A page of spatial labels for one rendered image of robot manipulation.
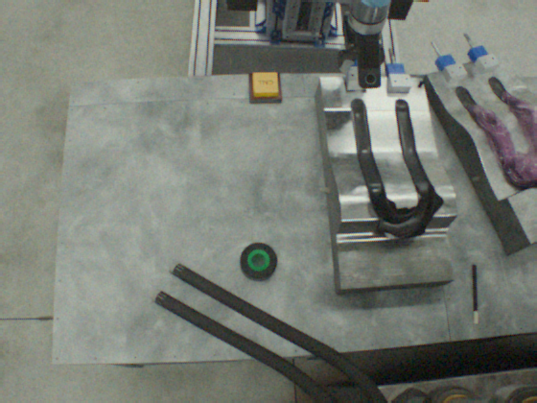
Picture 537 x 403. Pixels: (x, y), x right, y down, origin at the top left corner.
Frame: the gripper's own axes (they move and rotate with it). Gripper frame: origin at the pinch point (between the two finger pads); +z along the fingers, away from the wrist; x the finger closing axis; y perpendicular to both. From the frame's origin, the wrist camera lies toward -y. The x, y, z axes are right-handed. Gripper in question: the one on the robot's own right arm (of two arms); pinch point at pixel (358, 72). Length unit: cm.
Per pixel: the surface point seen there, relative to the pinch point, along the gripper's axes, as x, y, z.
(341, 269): 8.1, -43.9, 1.2
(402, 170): -7.4, -23.3, 1.8
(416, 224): -9.6, -35.4, 3.3
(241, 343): 30, -58, -4
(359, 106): 0.1, -6.5, 5.1
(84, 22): 108, 82, 93
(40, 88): 124, 47, 86
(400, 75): -10.8, 0.7, 4.4
